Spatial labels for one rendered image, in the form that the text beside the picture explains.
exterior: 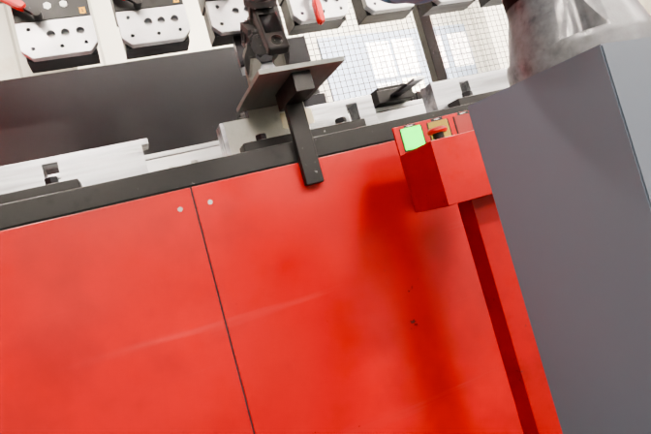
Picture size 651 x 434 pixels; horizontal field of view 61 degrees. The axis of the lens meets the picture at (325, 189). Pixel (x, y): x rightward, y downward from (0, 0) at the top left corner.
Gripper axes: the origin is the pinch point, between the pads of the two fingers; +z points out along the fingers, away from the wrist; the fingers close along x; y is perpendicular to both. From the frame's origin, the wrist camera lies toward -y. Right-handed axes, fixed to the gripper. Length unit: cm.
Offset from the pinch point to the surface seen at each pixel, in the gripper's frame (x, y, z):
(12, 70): 79, 245, 71
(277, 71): 3.8, -18.3, -11.6
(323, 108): -13.0, -1.4, 7.0
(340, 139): -10.2, -17.1, 7.1
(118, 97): 31, 57, 20
